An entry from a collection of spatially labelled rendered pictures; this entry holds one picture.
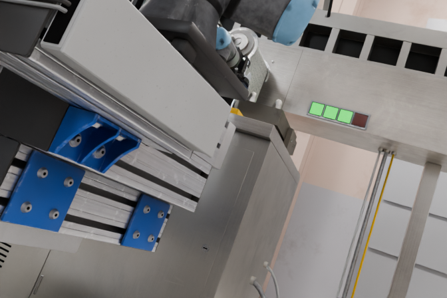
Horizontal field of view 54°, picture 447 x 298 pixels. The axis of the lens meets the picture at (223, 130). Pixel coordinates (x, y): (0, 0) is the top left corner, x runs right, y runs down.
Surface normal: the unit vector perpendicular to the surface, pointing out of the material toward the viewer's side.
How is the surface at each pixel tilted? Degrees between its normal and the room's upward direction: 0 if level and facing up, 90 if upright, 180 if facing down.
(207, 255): 90
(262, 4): 129
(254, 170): 90
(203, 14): 73
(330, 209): 90
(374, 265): 90
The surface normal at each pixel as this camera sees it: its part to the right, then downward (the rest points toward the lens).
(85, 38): 0.85, 0.22
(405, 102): -0.27, -0.31
